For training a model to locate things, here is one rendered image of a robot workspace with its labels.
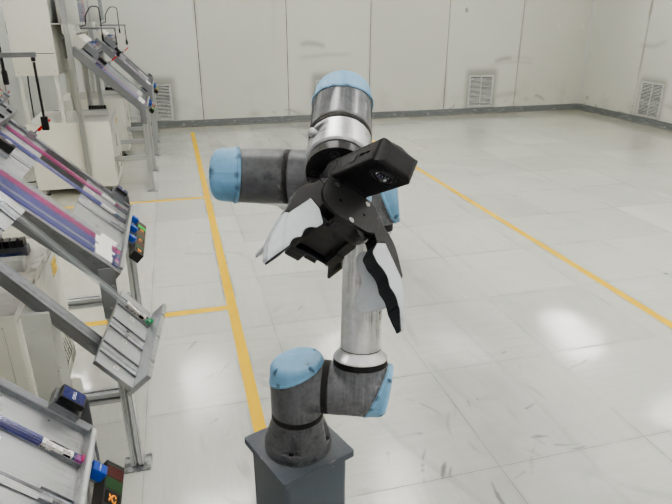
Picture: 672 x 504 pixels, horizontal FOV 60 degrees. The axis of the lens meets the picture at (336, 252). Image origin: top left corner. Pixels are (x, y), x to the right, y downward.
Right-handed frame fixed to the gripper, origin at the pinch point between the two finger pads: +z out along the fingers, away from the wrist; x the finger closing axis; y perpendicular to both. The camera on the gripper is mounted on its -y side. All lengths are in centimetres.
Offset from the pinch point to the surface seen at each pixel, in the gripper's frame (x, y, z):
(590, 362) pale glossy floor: -203, 81, -117
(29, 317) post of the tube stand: 15, 96, -43
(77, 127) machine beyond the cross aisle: 30, 341, -366
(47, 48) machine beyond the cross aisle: 76, 304, -389
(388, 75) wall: -289, 302, -742
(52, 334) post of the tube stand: 9, 97, -42
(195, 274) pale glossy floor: -68, 240, -194
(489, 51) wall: -402, 200, -801
